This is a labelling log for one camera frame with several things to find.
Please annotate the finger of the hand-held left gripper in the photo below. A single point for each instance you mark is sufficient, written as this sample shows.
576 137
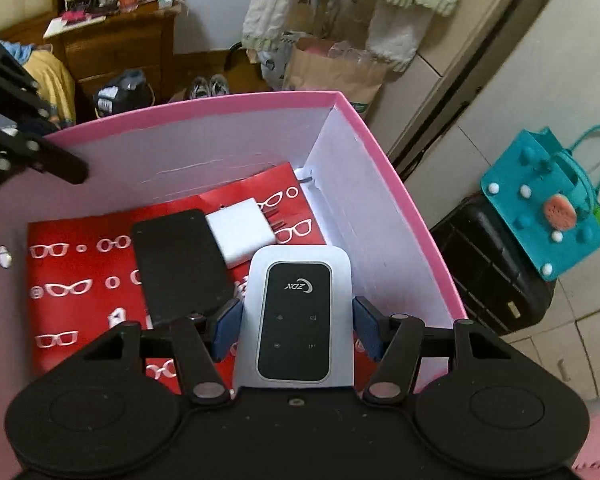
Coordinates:
10 75
55 160

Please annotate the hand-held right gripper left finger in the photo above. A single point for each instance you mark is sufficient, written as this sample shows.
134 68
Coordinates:
225 327

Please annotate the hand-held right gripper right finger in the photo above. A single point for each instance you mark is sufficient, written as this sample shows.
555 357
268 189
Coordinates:
367 327

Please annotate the white tray with keys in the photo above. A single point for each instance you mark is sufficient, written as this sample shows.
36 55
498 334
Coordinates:
290 320

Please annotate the pink cardboard box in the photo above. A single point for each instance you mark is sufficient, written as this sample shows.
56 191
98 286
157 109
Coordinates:
260 130

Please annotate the yellow blanket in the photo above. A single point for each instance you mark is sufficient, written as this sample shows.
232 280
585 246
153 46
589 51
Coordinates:
50 80

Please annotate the black smartphone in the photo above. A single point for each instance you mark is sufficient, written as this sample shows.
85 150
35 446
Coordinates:
180 265

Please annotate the white notebook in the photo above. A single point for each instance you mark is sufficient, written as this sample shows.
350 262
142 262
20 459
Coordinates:
72 26

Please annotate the dark package white label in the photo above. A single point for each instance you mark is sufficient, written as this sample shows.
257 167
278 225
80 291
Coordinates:
120 95

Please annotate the white charger plug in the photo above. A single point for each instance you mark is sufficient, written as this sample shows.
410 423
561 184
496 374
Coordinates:
240 235

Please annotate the red glasses-print box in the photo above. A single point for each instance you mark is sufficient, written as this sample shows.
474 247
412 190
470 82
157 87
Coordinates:
80 270

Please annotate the wooden nightstand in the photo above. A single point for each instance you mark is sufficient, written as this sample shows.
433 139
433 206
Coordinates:
120 50

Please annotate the black suitcase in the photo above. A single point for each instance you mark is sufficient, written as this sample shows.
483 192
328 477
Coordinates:
479 260

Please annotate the grey sneaker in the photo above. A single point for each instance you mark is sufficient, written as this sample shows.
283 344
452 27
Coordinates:
220 85
199 87

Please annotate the teal felt handbag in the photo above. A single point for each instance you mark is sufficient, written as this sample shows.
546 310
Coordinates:
529 225

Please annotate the white green plastic bag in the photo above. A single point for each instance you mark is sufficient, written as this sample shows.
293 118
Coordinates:
275 65

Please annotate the brown paper bag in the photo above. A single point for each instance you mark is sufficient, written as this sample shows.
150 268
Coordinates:
325 75

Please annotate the cream knit garment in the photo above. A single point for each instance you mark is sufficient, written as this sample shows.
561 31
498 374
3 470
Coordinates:
270 5

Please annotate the beige wardrobe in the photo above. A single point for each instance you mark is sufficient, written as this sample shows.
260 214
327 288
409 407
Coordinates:
529 60

